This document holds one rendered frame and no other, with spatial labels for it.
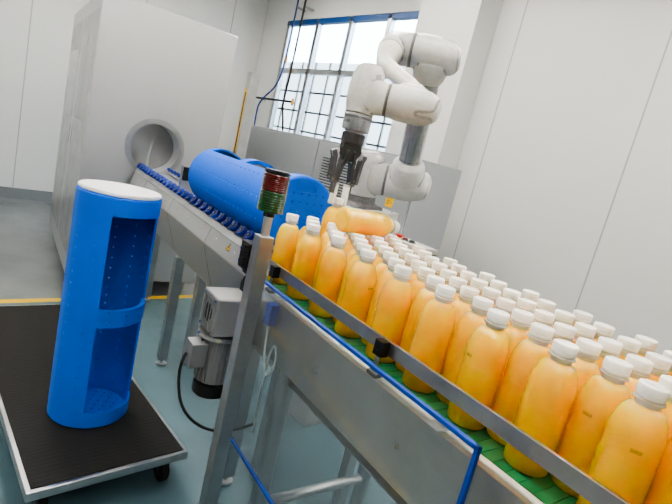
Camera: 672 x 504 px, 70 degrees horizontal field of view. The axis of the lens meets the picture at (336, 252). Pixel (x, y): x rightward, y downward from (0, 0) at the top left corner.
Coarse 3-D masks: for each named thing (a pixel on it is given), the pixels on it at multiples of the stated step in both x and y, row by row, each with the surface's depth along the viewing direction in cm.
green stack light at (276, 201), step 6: (264, 192) 111; (270, 192) 110; (264, 198) 111; (270, 198) 111; (276, 198) 111; (282, 198) 112; (258, 204) 112; (264, 204) 111; (270, 204) 111; (276, 204) 111; (282, 204) 113; (264, 210) 111; (270, 210) 111; (276, 210) 112; (282, 210) 113
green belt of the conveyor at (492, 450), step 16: (304, 304) 136; (320, 320) 126; (384, 368) 106; (432, 400) 96; (464, 432) 86; (480, 432) 87; (496, 448) 83; (496, 464) 78; (528, 480) 76; (544, 480) 77; (544, 496) 73; (560, 496) 74
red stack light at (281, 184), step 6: (264, 174) 111; (270, 174) 110; (264, 180) 111; (270, 180) 110; (276, 180) 110; (282, 180) 110; (288, 180) 112; (264, 186) 111; (270, 186) 110; (276, 186) 110; (282, 186) 111; (288, 186) 113; (276, 192) 111; (282, 192) 111
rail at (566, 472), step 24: (312, 288) 125; (336, 312) 115; (384, 336) 102; (408, 360) 95; (432, 384) 89; (480, 408) 80; (504, 432) 76; (528, 456) 73; (552, 456) 70; (576, 480) 67
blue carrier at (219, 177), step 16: (208, 160) 219; (224, 160) 209; (240, 160) 202; (256, 160) 201; (192, 176) 227; (208, 176) 210; (224, 176) 197; (240, 176) 187; (256, 176) 179; (304, 176) 169; (208, 192) 210; (224, 192) 194; (240, 192) 182; (256, 192) 172; (288, 192) 166; (304, 192) 170; (320, 192) 174; (224, 208) 198; (240, 208) 181; (256, 208) 169; (288, 208) 168; (304, 208) 172; (320, 208) 176; (240, 224) 194; (256, 224) 172; (272, 224) 167; (304, 224) 174; (320, 224) 178
